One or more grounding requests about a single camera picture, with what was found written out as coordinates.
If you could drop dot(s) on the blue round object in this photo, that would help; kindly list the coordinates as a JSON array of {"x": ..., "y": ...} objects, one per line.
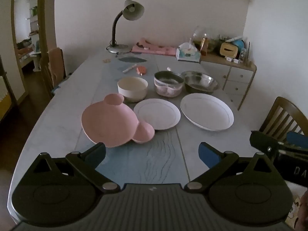
[{"x": 240, "y": 44}]

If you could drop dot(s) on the stainless steel bowl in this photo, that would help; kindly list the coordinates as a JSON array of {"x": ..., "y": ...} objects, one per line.
[{"x": 201, "y": 83}]

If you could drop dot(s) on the wooden door frame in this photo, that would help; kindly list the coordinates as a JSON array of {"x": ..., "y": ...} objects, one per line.
[{"x": 45, "y": 28}]

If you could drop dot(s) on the cartoon printed cloth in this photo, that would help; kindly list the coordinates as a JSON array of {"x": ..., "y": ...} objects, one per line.
[{"x": 295, "y": 210}]

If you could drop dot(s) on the clear glass jar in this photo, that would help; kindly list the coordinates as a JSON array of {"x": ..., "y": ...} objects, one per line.
[{"x": 199, "y": 37}]

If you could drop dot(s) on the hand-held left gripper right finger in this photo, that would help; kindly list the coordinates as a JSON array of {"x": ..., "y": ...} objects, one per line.
[{"x": 208, "y": 155}]

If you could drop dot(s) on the wooden slat-back chair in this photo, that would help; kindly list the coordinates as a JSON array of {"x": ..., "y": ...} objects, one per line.
[{"x": 276, "y": 115}]

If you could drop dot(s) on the small orange object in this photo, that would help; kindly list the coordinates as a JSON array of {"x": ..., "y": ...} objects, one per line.
[{"x": 141, "y": 70}]

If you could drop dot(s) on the person's right forearm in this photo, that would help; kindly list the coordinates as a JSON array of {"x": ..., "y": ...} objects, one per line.
[{"x": 303, "y": 211}]

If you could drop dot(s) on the cluttered shelf unit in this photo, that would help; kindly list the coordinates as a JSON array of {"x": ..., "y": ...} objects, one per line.
[{"x": 34, "y": 24}]

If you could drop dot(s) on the glass container with steel lid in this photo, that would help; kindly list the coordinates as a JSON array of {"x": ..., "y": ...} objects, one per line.
[{"x": 168, "y": 86}]

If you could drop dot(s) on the pink folded cloth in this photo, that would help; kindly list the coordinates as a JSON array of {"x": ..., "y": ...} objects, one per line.
[{"x": 156, "y": 50}]

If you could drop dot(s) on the white oval plate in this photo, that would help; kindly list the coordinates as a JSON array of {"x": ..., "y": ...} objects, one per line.
[{"x": 207, "y": 112}]

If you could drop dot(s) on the chair with scalloped cream cover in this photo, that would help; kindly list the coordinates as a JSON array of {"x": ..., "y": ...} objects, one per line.
[{"x": 4, "y": 101}]

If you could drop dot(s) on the pink bear-shaped plate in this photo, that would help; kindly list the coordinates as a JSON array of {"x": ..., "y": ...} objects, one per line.
[{"x": 108, "y": 122}]

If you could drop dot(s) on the grey gooseneck desk lamp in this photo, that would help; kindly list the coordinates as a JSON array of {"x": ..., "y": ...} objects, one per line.
[{"x": 134, "y": 11}]

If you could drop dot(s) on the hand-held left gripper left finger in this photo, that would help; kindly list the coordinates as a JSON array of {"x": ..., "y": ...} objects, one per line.
[{"x": 96, "y": 155}]

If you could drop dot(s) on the yellow tissue box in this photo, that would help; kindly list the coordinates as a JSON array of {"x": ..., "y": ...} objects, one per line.
[{"x": 228, "y": 50}]

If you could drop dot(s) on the soft tissue pack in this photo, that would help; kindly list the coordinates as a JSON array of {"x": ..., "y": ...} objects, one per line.
[{"x": 188, "y": 54}]

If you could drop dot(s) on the white marker pen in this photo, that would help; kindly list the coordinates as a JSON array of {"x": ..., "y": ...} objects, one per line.
[{"x": 129, "y": 68}]

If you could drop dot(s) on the plain wooden chair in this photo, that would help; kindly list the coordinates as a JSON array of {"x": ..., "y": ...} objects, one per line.
[{"x": 56, "y": 65}]

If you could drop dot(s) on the cream ceramic bowl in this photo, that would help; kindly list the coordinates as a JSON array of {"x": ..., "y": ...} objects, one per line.
[{"x": 132, "y": 89}]

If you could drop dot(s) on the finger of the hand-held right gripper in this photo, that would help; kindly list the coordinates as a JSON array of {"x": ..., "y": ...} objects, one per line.
[
  {"x": 263, "y": 143},
  {"x": 298, "y": 139}
]

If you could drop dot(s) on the white round plate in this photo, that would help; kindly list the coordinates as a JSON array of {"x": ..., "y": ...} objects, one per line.
[{"x": 157, "y": 114}]

